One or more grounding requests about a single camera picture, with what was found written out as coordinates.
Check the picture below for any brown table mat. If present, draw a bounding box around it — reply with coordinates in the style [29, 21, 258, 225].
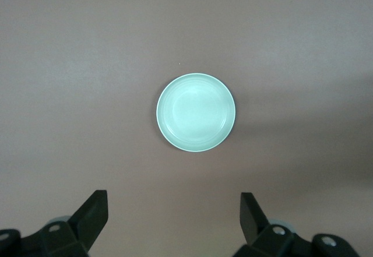
[0, 0, 373, 257]

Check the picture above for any pale green round plate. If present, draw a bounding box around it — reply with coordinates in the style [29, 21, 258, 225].
[156, 72, 236, 153]

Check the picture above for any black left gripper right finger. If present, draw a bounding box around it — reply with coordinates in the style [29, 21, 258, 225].
[233, 192, 363, 257]

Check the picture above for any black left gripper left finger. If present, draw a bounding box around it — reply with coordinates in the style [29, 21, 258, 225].
[0, 189, 110, 257]

